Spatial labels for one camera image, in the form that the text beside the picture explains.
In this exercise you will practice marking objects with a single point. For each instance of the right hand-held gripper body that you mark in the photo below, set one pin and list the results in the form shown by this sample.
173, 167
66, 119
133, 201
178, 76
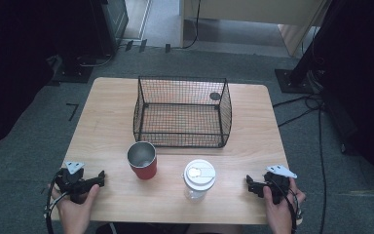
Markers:
277, 187

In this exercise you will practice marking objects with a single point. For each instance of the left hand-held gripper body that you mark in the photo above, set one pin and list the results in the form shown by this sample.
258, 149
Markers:
73, 182

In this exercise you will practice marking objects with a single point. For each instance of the red cup with steel inside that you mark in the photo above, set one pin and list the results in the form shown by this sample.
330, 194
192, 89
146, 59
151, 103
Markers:
144, 169

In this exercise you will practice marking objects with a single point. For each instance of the clear bottle with white lid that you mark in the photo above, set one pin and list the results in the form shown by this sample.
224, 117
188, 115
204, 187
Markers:
199, 175

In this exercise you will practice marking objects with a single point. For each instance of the person's right hand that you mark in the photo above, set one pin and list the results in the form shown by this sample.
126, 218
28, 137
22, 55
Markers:
280, 216

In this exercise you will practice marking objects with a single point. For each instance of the person's left hand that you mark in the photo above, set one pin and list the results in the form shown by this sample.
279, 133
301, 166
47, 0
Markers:
74, 213

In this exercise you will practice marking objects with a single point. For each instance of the black round tag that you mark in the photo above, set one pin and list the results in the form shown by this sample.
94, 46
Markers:
215, 96

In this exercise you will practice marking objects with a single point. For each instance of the black stand with square base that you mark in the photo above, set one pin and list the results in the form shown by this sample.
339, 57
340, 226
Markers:
293, 81

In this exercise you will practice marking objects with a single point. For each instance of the dark curtain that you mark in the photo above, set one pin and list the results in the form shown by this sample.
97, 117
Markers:
13, 65
366, 97

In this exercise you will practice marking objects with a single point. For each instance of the black tape strip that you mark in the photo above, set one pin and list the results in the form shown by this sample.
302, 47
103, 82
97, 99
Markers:
143, 45
129, 45

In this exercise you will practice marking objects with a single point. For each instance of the black cabinet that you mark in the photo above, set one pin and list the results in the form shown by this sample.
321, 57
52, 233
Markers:
110, 26

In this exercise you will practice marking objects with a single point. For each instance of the beige furniture panel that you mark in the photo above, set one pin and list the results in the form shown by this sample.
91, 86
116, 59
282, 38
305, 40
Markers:
256, 11

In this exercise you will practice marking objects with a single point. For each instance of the black stand base plate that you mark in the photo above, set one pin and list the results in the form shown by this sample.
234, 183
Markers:
73, 73

